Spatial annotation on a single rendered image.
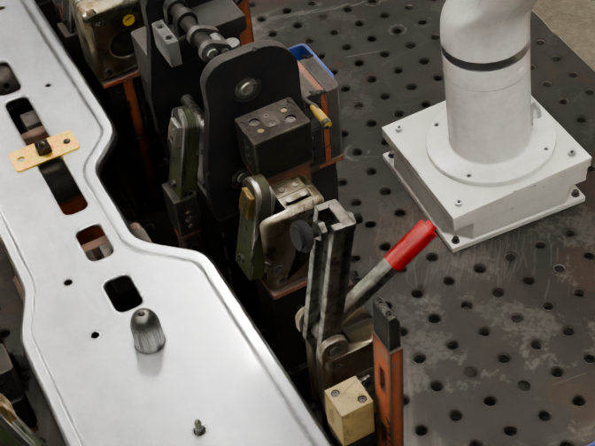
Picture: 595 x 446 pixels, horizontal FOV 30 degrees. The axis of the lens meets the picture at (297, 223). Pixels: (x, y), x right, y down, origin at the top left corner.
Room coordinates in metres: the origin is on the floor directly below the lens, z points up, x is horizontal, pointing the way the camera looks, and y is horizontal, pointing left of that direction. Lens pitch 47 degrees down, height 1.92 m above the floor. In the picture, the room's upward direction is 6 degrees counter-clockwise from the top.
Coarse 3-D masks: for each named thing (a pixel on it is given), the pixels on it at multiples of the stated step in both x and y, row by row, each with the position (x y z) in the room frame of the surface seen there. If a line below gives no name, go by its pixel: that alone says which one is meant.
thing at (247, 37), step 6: (246, 0) 1.34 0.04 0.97; (240, 6) 1.34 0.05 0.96; (246, 6) 1.34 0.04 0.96; (246, 12) 1.34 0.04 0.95; (246, 18) 1.34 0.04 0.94; (246, 30) 1.34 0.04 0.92; (252, 30) 1.34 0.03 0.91; (240, 36) 1.34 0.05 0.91; (246, 36) 1.34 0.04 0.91; (252, 36) 1.34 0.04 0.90; (246, 42) 1.34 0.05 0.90
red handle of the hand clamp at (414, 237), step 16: (416, 224) 0.71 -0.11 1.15; (432, 224) 0.70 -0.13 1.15; (400, 240) 0.70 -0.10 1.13; (416, 240) 0.69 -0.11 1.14; (432, 240) 0.69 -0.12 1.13; (384, 256) 0.69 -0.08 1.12; (400, 256) 0.68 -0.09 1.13; (384, 272) 0.68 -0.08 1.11; (352, 288) 0.68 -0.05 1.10; (368, 288) 0.67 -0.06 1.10; (352, 304) 0.66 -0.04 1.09
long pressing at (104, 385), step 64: (0, 0) 1.37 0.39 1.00; (64, 64) 1.20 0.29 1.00; (0, 128) 1.08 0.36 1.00; (64, 128) 1.07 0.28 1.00; (0, 192) 0.97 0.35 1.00; (64, 256) 0.85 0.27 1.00; (128, 256) 0.84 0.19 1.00; (192, 256) 0.83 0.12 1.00; (64, 320) 0.76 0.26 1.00; (128, 320) 0.75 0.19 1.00; (192, 320) 0.74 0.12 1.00; (64, 384) 0.67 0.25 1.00; (128, 384) 0.66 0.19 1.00; (192, 384) 0.66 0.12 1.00; (256, 384) 0.65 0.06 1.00
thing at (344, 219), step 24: (336, 216) 0.66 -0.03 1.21; (360, 216) 0.67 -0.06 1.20; (312, 240) 0.64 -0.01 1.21; (336, 240) 0.65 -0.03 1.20; (312, 264) 0.67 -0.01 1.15; (336, 264) 0.64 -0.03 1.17; (312, 288) 0.67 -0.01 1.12; (336, 288) 0.64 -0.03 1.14; (312, 312) 0.66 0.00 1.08; (336, 312) 0.64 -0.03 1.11; (312, 336) 0.66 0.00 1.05
